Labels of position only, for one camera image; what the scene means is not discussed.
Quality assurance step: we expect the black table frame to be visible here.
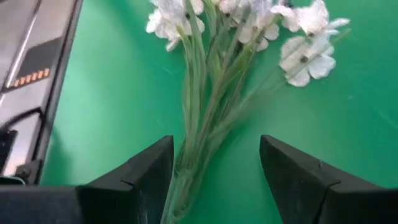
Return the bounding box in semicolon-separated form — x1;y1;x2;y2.
18;0;85;187

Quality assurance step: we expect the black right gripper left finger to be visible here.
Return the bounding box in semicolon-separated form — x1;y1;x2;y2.
0;135;175;224

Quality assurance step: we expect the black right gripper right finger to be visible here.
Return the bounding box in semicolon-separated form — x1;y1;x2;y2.
259;134;398;224

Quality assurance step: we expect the large white artificial flower bunch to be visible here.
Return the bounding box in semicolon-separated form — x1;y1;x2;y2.
145;0;351;224

